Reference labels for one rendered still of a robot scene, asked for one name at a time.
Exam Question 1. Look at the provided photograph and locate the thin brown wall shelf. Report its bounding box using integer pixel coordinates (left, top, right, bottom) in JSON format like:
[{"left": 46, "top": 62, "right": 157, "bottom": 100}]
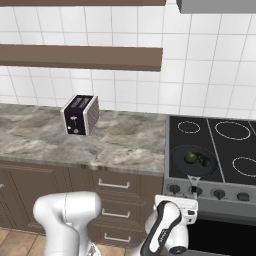
[{"left": 0, "top": 0, "right": 167, "bottom": 7}]

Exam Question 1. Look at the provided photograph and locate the olive green squash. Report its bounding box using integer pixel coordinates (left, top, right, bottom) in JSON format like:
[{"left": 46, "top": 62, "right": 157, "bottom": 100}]
[{"left": 183, "top": 151, "right": 198, "bottom": 165}]

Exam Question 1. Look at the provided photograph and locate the black oven door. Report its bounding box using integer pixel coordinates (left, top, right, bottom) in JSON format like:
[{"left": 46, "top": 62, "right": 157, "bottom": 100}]
[{"left": 185, "top": 215, "right": 256, "bottom": 256}]

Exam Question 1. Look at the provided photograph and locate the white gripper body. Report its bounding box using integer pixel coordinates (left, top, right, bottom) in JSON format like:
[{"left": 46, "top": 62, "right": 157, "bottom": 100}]
[{"left": 154, "top": 194, "right": 200, "bottom": 212}]

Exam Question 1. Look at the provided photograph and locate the black and silver toaster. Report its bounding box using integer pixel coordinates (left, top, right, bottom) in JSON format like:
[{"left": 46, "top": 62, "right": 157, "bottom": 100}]
[{"left": 60, "top": 94, "right": 101, "bottom": 137}]

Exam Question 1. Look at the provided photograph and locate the black frying pan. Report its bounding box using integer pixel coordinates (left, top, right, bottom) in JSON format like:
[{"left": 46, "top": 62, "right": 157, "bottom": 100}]
[{"left": 169, "top": 144, "right": 220, "bottom": 199}]

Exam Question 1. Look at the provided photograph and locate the silver drawer handle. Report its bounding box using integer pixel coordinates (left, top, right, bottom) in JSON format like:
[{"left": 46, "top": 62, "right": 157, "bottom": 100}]
[
  {"left": 97, "top": 178, "right": 131, "bottom": 190},
  {"left": 103, "top": 232, "right": 132, "bottom": 244},
  {"left": 101, "top": 207, "right": 131, "bottom": 220}
]

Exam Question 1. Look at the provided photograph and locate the dark green eggplant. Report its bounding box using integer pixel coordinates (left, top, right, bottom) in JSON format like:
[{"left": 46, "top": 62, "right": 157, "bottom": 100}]
[{"left": 196, "top": 152, "right": 212, "bottom": 168}]

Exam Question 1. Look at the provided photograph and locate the black stove knob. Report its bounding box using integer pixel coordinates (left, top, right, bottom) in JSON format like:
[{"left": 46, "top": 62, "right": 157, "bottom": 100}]
[
  {"left": 236, "top": 191, "right": 251, "bottom": 203},
  {"left": 168, "top": 183, "right": 182, "bottom": 196},
  {"left": 188, "top": 185, "right": 204, "bottom": 198},
  {"left": 212, "top": 188, "right": 227, "bottom": 201}
]

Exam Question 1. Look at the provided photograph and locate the thick brown wall shelf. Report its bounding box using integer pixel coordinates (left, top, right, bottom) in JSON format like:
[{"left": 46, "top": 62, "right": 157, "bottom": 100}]
[{"left": 0, "top": 43, "right": 164, "bottom": 73}]

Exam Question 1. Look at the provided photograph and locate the brown drawer front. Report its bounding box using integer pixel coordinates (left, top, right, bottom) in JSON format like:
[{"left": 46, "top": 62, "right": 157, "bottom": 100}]
[
  {"left": 95, "top": 197, "right": 140, "bottom": 226},
  {"left": 90, "top": 169, "right": 142, "bottom": 200},
  {"left": 88, "top": 223, "right": 138, "bottom": 249}
]

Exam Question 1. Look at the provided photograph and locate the brown cupboard door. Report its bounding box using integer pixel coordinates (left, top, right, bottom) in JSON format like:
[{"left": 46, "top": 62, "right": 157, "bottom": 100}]
[{"left": 0, "top": 162, "right": 70, "bottom": 233}]

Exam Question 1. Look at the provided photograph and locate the grey range hood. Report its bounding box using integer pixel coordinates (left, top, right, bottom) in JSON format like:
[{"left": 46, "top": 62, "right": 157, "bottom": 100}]
[{"left": 175, "top": 0, "right": 256, "bottom": 15}]

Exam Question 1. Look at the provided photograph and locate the grey stove with black hob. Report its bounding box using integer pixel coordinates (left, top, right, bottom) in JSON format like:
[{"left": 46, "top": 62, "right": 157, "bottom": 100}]
[{"left": 161, "top": 114, "right": 256, "bottom": 256}]

